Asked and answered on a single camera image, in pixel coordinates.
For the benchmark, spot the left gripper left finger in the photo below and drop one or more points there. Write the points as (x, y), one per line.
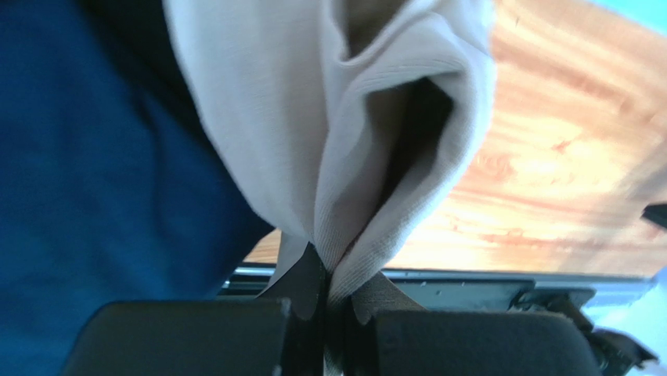
(278, 333)

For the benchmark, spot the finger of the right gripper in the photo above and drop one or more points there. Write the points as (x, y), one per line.
(656, 214)

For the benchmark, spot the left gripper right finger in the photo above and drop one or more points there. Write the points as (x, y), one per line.
(380, 330)

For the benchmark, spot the beige t shirt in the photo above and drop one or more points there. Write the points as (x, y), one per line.
(343, 123)

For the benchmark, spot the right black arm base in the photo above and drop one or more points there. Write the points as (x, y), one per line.
(616, 353)

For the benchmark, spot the teal cutting board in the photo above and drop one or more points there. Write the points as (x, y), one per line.
(648, 13)

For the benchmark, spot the navy folded shirt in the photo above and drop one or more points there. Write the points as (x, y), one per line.
(104, 196)

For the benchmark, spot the aluminium rail frame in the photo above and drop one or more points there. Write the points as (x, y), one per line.
(443, 290)

